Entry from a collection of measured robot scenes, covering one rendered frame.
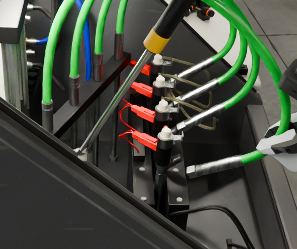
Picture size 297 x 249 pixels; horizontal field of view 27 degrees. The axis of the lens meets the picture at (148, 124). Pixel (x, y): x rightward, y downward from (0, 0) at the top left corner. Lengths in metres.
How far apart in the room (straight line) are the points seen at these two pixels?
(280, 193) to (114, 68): 0.40
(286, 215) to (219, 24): 0.67
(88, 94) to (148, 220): 0.48
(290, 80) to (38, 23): 0.65
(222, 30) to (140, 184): 0.64
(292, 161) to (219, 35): 0.78
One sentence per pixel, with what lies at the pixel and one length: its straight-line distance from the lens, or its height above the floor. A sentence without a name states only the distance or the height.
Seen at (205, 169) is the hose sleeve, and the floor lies 1.12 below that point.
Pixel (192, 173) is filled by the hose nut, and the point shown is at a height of 1.11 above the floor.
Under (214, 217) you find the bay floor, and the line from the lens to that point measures 1.31.
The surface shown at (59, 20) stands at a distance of 0.92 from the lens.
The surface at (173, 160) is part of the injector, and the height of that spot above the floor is 1.04.
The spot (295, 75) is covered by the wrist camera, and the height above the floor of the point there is 1.34.
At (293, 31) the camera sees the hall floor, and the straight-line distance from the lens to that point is 3.87.
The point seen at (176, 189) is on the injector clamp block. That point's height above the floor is 0.98.
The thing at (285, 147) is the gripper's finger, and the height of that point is 1.24.
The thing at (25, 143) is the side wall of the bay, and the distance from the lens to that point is 0.62.
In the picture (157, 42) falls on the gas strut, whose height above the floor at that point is 1.46.
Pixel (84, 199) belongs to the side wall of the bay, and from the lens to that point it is 0.67.
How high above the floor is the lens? 1.75
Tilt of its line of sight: 37 degrees down
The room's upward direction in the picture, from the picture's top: 5 degrees clockwise
